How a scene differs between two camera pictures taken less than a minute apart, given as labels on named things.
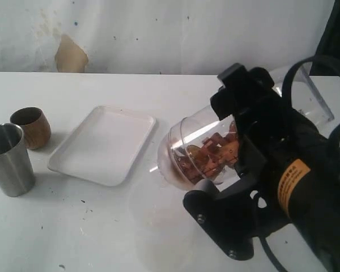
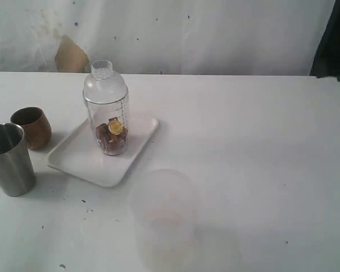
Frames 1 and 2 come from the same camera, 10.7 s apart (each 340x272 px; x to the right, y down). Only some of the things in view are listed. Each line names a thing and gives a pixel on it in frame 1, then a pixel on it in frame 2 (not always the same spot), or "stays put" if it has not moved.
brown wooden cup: (37, 130) stays put
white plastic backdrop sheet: (156, 37) stays put
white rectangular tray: (106, 147) stays put
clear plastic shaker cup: (205, 145) → (110, 123)
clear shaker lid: (173, 163) → (103, 85)
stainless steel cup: (9, 162) stays put
